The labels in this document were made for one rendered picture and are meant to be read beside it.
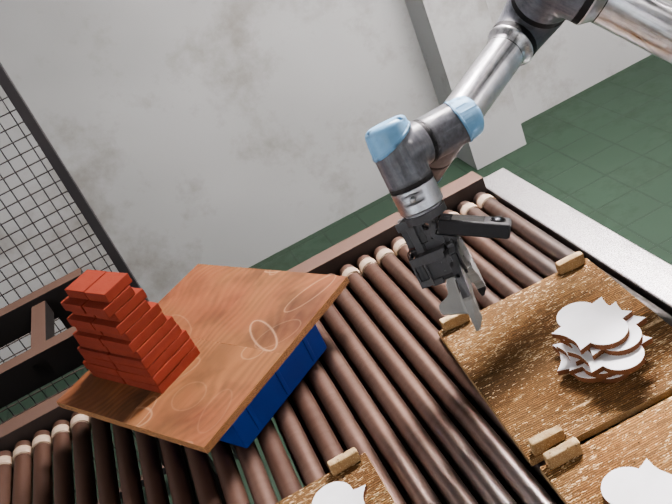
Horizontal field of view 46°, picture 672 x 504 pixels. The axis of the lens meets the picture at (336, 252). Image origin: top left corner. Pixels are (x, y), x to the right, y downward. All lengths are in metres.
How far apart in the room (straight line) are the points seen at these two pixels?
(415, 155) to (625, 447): 0.56
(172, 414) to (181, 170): 2.44
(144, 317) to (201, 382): 0.18
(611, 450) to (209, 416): 0.73
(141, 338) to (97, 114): 2.30
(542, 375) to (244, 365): 0.59
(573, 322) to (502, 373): 0.17
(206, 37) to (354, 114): 0.84
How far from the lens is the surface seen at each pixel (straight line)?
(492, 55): 1.54
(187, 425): 1.57
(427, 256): 1.27
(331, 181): 4.15
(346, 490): 1.42
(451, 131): 1.28
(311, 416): 1.62
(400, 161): 1.24
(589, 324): 1.43
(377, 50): 4.06
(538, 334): 1.57
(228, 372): 1.64
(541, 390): 1.46
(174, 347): 1.69
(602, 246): 1.79
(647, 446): 1.34
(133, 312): 1.63
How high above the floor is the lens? 1.94
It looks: 29 degrees down
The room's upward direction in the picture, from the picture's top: 24 degrees counter-clockwise
